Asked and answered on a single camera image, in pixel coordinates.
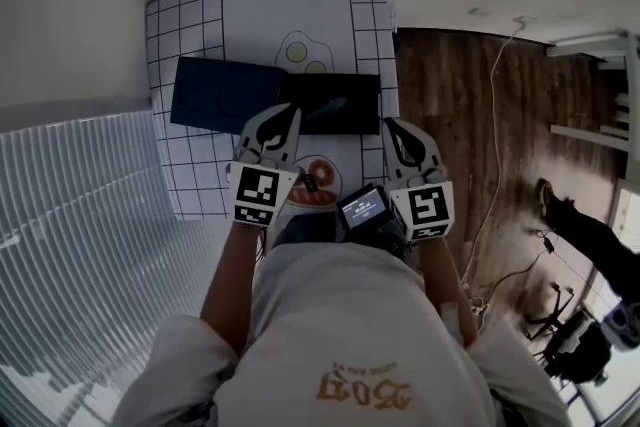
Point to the person's left forearm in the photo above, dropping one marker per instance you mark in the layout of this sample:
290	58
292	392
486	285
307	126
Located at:
230	290

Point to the white framed glass door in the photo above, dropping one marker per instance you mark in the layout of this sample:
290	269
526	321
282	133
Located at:
600	400

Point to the black device with screen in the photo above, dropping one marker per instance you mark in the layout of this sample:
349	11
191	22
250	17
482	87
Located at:
362	207

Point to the person's right forearm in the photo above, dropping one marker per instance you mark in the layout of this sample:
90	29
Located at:
440	285

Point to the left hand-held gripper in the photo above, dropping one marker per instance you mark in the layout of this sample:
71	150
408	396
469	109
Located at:
257	192

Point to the white metal shelf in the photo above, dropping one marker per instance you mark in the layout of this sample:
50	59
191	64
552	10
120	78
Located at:
585	135

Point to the dark blue rectangular tray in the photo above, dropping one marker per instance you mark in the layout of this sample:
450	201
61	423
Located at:
220	95

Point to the white food-print placemat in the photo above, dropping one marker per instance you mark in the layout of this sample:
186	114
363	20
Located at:
280	5

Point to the white black-checked tablecloth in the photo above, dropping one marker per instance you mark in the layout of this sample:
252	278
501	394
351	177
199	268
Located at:
185	15

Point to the black office chair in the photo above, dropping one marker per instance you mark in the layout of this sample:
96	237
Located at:
575	345

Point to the person's grey trousers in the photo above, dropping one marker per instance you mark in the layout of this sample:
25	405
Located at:
305	230

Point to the white wall socket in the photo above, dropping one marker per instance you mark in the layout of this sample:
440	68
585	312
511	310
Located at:
524	20

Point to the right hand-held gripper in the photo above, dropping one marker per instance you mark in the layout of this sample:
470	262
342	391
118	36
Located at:
425	210

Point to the black box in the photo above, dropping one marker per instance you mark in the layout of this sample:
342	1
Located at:
355	90

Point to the white window blinds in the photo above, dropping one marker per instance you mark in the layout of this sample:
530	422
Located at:
75	240

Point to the small black clip-like object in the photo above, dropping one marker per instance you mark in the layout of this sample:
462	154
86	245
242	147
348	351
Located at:
310	180

